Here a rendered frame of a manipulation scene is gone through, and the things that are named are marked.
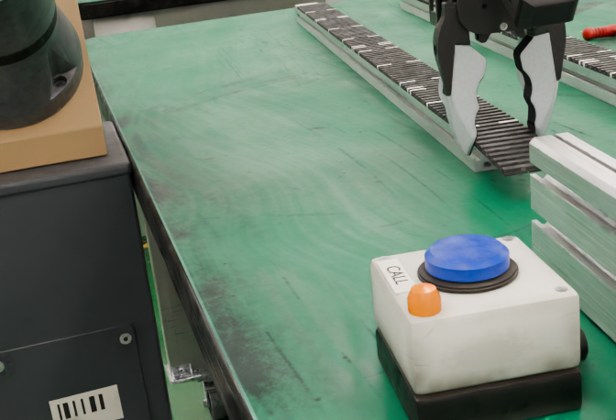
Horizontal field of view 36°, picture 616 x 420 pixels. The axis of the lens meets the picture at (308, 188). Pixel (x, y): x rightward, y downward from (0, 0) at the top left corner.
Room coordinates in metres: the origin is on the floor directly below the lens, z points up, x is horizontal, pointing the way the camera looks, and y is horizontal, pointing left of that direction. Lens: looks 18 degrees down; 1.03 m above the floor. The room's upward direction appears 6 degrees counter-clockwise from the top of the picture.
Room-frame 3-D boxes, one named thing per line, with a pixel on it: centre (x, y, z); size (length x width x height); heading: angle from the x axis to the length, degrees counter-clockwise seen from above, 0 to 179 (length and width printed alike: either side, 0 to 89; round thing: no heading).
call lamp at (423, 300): (0.38, -0.05, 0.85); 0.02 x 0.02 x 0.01
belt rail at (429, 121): (1.23, -0.10, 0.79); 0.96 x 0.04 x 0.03; 8
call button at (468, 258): (0.42, -0.07, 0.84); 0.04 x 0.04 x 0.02
